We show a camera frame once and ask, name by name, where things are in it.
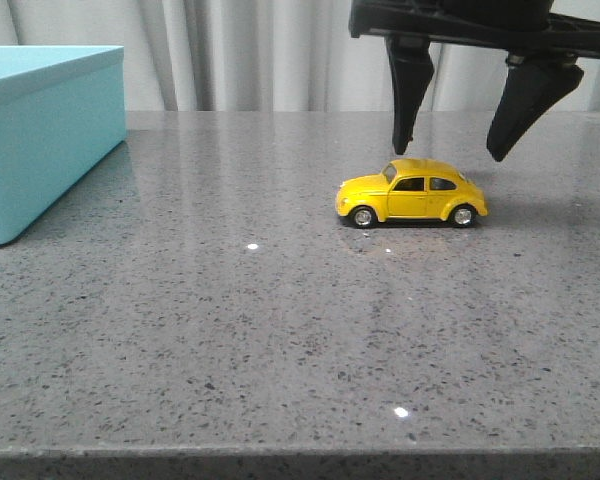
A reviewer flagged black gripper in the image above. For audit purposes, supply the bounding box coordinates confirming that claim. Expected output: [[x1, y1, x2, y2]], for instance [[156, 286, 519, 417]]
[[349, 1, 600, 162]]

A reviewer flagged yellow toy beetle car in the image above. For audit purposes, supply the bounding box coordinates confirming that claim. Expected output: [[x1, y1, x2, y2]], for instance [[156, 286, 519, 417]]
[[335, 158, 488, 228]]

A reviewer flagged light blue storage box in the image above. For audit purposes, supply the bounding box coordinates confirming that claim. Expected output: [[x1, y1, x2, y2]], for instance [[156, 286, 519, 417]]
[[0, 45, 126, 245]]

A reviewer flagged grey curtain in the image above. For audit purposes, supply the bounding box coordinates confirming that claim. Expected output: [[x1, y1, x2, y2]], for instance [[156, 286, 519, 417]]
[[0, 0, 600, 114]]

